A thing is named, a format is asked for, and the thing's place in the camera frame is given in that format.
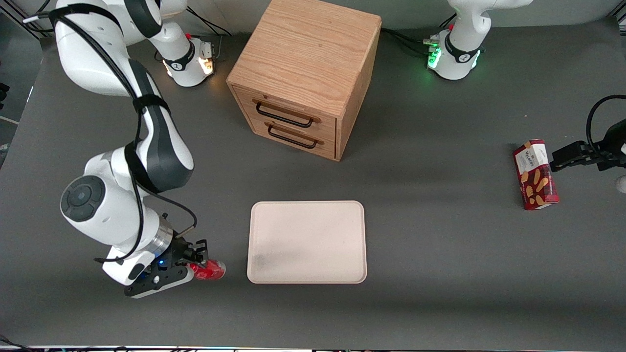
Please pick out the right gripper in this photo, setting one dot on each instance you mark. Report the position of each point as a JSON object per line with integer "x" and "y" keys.
{"x": 179, "y": 252}

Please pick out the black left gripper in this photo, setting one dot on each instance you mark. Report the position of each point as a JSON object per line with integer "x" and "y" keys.
{"x": 597, "y": 155}

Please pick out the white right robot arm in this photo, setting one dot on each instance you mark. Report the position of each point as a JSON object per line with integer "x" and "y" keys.
{"x": 98, "y": 195}

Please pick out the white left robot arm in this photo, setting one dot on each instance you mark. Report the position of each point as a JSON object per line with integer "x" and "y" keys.
{"x": 462, "y": 29}

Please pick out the beige rectangular plastic tray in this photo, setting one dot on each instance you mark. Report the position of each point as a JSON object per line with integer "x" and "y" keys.
{"x": 307, "y": 242}

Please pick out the red Walkers biscuit box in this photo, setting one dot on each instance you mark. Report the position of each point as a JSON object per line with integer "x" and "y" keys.
{"x": 535, "y": 176}

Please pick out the wooden drawer front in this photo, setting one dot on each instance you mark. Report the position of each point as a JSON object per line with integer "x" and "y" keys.
{"x": 244, "y": 98}
{"x": 323, "y": 146}

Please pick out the wooden two-drawer cabinet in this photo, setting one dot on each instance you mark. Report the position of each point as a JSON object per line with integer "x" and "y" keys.
{"x": 303, "y": 54}

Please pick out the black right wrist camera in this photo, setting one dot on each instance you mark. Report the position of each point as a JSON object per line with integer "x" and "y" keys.
{"x": 161, "y": 281}

